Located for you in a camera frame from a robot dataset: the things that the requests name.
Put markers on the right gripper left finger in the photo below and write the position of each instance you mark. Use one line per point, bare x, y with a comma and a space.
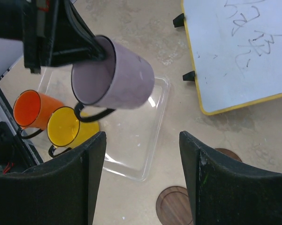
61, 191

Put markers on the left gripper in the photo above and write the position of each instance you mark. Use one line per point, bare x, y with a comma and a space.
32, 22

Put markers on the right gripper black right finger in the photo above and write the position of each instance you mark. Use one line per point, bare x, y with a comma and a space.
224, 191

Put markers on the dark brown wooden coaster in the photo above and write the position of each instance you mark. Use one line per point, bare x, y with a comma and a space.
228, 153

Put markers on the purple cup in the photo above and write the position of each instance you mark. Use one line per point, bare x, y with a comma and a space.
124, 80

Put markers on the dark brown ringed coaster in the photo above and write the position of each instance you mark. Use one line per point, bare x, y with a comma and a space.
173, 206

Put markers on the yellow transparent cup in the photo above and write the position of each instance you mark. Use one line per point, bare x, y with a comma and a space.
64, 130

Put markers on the orange transparent cup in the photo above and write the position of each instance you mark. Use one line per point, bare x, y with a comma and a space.
33, 109

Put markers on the clear plastic tray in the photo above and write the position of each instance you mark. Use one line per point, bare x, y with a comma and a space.
131, 134

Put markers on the small whiteboard on stand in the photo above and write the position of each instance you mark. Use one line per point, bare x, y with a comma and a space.
236, 51

